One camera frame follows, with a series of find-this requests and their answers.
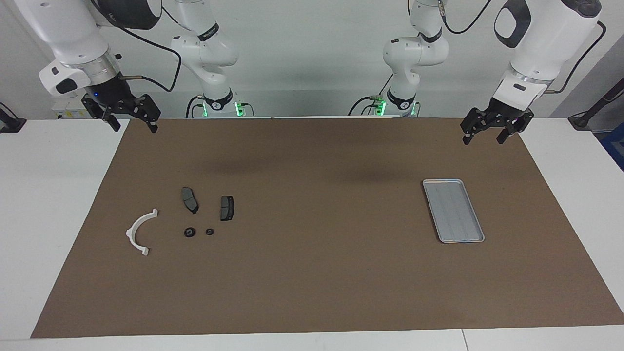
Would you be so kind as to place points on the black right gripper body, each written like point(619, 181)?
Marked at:
point(114, 100)

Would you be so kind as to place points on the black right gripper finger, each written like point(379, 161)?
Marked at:
point(152, 126)
point(113, 123)

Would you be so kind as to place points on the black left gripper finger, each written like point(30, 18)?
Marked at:
point(502, 136)
point(467, 138)

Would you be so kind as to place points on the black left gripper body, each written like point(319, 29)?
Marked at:
point(499, 114)

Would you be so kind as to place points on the large black bearing gear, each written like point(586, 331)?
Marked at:
point(187, 233)

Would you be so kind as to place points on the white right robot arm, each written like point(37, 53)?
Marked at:
point(63, 29)

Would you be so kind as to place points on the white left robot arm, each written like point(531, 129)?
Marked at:
point(546, 44)

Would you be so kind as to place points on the silver metal tray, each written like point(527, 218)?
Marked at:
point(453, 212)

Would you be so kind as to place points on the white power box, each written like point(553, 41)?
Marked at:
point(68, 113)

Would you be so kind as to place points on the dark curved brake pad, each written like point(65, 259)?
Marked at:
point(189, 199)

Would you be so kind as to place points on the black table clamp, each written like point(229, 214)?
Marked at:
point(12, 124)

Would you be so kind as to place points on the dark rectangular brake pad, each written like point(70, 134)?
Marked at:
point(226, 208)

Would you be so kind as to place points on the brown table mat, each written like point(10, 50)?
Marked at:
point(312, 273)

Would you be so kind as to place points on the white curved plastic bracket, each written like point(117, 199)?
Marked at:
point(129, 233)

